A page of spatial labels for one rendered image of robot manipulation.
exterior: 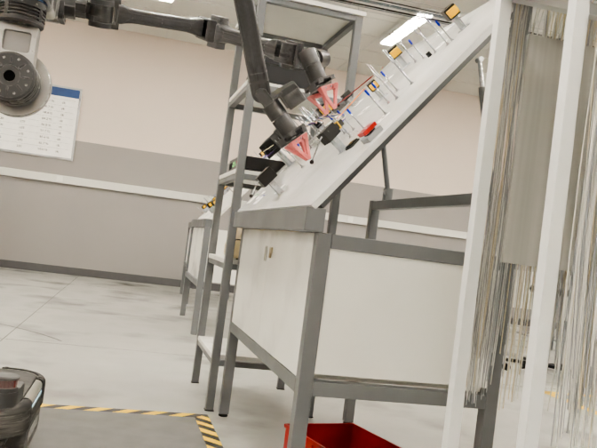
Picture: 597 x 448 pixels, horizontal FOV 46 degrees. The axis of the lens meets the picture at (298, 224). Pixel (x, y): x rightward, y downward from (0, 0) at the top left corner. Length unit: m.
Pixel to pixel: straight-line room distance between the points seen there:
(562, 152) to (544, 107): 0.41
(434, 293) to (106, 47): 8.34
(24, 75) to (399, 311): 1.26
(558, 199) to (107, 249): 8.58
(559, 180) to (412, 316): 0.73
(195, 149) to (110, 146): 1.12
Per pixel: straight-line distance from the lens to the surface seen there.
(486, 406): 2.17
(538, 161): 1.84
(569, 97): 1.49
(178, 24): 2.59
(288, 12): 3.47
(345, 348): 1.97
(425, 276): 2.03
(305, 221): 1.90
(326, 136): 2.20
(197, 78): 9.95
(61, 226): 9.76
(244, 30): 2.08
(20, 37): 2.29
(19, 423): 2.09
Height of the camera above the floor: 0.76
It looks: 2 degrees up
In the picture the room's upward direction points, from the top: 7 degrees clockwise
